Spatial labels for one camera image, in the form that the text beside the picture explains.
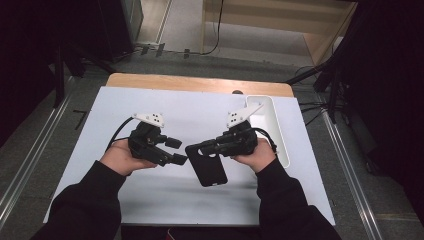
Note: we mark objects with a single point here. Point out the white board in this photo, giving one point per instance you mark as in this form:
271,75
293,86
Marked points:
200,110

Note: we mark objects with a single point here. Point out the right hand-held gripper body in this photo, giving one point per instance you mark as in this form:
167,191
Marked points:
238,141

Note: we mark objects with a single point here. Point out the person's right hand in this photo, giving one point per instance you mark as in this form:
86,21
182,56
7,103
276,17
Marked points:
260,158

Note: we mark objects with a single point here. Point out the dark cabinet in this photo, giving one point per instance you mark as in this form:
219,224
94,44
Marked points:
116,26

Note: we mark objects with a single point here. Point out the black phone case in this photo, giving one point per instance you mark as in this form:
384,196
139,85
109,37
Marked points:
210,171

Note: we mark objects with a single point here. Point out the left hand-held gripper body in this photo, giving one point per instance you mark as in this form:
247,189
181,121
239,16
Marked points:
145,143

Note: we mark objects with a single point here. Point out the black tripod stand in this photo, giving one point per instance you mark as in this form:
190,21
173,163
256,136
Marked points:
333,96

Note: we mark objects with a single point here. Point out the metal floor rail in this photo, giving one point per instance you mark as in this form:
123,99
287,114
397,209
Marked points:
33,146
353,186

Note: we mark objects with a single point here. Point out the person's left hand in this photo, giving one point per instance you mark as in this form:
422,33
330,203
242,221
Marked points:
120,160

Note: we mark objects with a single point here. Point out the light wooden shelf unit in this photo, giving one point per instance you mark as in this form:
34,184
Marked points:
320,43

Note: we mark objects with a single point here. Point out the small black floor fitting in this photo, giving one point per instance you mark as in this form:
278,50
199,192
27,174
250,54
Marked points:
186,53

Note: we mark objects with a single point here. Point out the white rectangular bin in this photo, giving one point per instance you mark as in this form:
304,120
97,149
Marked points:
273,116

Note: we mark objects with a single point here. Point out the dark curtain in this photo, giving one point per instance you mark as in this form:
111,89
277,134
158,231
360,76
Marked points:
26,66
393,100

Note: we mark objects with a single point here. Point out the black metal stand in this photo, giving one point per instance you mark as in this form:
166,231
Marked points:
59,83

